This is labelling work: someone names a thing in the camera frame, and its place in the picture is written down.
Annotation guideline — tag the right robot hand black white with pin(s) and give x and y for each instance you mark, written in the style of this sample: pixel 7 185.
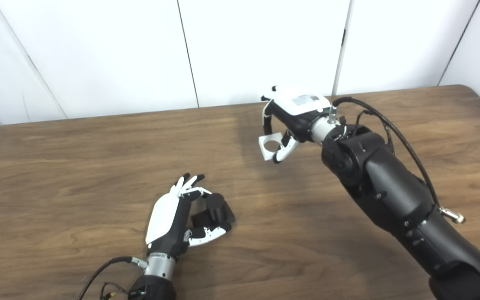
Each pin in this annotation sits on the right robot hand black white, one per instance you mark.
pixel 298 106

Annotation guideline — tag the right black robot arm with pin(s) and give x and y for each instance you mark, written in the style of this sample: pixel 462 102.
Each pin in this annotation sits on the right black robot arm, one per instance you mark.
pixel 390 187

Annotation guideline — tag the black peg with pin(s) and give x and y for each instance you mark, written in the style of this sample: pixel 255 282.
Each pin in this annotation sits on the black peg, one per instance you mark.
pixel 215 206

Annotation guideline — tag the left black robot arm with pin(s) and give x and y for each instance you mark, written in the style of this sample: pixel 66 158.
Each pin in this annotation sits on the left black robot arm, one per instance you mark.
pixel 152 289

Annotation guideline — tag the white square piece with hole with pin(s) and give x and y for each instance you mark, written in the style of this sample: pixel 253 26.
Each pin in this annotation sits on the white square piece with hole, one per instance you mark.
pixel 266 155

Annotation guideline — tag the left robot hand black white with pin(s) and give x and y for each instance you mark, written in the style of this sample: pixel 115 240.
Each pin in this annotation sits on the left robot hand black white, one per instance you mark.
pixel 163 216

